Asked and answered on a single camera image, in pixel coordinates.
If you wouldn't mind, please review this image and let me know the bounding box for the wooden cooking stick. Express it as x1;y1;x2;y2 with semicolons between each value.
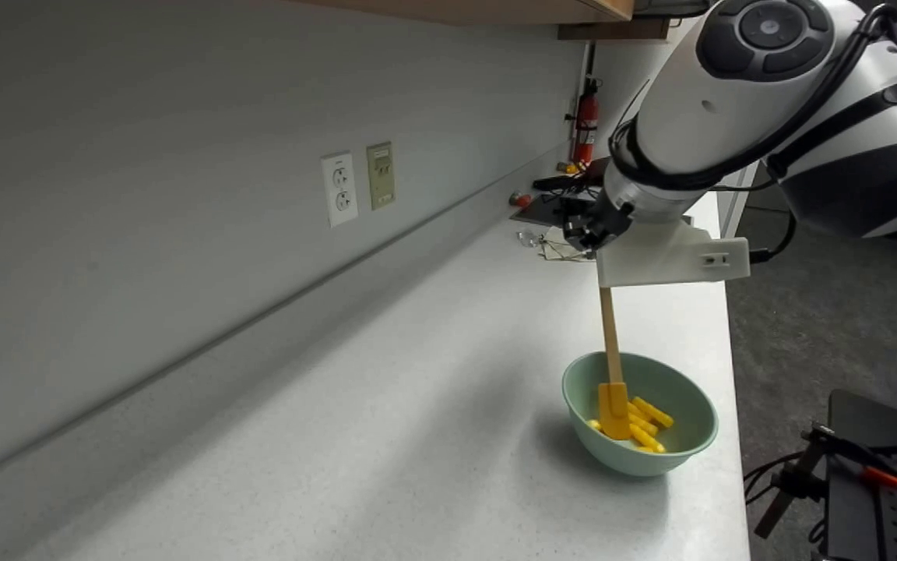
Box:
593;285;631;444

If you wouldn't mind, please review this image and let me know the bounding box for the yellow food stick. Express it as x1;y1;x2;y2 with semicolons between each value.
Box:
631;395;675;429
628;424;666;455

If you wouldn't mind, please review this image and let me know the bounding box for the green bowl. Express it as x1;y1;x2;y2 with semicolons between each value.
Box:
559;351;716;478

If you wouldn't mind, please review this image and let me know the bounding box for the beige wall switch plate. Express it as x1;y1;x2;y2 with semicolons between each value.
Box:
366;142;396;210

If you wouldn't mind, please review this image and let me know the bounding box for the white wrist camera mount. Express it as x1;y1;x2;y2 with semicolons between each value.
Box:
593;222;750;288

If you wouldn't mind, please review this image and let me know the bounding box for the orange handled tool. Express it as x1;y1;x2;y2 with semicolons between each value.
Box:
806;428;897;488

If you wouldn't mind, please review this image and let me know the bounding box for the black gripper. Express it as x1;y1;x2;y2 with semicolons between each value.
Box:
563;197;636;254

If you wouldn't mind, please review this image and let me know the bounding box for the black cart with tools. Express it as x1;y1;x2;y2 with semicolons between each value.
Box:
823;390;897;561

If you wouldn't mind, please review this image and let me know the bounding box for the red fire extinguisher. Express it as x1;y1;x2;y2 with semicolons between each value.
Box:
566;44;597;178

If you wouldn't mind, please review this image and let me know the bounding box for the white wall outlet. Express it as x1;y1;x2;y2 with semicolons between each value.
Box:
319;152;358;227

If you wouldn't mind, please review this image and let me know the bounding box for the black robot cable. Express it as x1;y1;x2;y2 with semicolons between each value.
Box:
605;0;897;194

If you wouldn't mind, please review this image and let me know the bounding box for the beige cloth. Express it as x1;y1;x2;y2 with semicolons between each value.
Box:
516;227;586;261

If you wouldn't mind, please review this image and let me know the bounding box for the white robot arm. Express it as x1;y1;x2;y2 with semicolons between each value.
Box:
563;0;897;249

